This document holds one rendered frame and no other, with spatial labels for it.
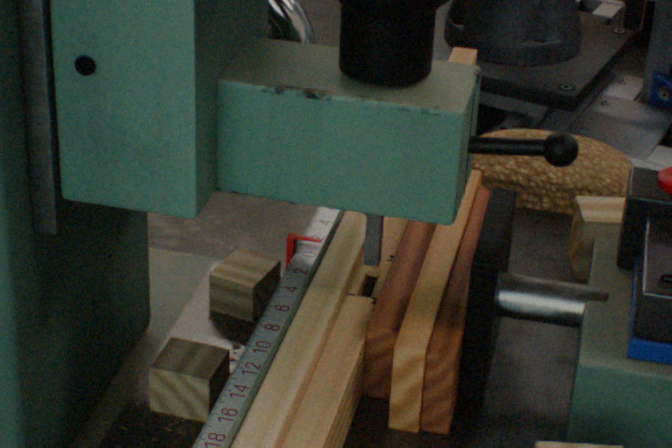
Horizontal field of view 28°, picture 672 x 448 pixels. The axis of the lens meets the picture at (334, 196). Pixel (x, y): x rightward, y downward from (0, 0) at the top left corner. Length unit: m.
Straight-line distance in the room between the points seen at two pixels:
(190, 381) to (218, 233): 1.84
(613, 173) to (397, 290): 0.26
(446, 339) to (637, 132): 0.84
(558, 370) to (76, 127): 0.31
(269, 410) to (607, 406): 0.18
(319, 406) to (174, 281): 0.38
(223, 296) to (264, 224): 1.76
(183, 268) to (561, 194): 0.31
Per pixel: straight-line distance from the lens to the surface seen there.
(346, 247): 0.80
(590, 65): 1.46
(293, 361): 0.70
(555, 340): 0.83
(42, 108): 0.72
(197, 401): 0.89
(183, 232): 2.73
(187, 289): 1.04
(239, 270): 1.00
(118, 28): 0.69
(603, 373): 0.71
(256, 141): 0.73
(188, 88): 0.69
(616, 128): 1.54
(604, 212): 0.88
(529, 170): 0.97
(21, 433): 0.80
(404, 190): 0.72
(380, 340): 0.74
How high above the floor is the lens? 1.35
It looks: 28 degrees down
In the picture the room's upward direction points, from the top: 3 degrees clockwise
